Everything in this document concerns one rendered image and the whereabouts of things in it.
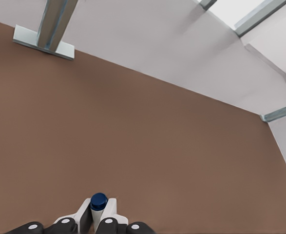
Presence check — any white pen with blue cap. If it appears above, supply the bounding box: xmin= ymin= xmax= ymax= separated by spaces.
xmin=90 ymin=193 xmax=109 ymax=232

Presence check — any silver frame post with foot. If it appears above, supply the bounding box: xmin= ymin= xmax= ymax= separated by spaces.
xmin=12 ymin=0 xmax=79 ymax=61

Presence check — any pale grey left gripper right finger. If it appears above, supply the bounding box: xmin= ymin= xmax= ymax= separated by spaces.
xmin=97 ymin=197 xmax=129 ymax=234

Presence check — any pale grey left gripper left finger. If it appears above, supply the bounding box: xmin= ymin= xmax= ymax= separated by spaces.
xmin=44 ymin=197 xmax=93 ymax=234

